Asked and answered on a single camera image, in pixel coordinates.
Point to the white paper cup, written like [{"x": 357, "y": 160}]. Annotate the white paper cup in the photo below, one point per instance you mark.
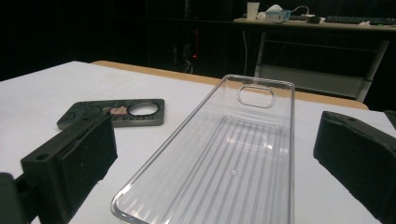
[{"x": 252, "y": 11}]

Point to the blue and white tissue pack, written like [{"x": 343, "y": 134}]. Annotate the blue and white tissue pack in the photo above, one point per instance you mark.
[{"x": 278, "y": 15}]

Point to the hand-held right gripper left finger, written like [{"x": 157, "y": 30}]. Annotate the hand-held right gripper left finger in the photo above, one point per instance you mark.
[{"x": 77, "y": 155}]

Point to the white table cover sheet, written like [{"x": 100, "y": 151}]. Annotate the white table cover sheet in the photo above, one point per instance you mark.
[{"x": 37, "y": 102}]

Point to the clear transparent phone case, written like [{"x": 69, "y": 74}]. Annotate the clear transparent phone case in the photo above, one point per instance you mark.
[{"x": 224, "y": 161}]

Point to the dark phone case round hole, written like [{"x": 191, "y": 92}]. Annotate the dark phone case round hole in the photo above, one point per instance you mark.
[{"x": 93, "y": 110}]

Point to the small black round object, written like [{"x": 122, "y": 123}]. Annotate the small black round object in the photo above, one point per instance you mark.
[{"x": 313, "y": 19}]

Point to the wooden desk with metal legs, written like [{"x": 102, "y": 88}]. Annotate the wooden desk with metal legs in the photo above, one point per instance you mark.
[{"x": 336, "y": 26}]

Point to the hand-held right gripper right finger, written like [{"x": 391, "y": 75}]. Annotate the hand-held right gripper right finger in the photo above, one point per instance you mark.
[{"x": 358, "y": 152}]

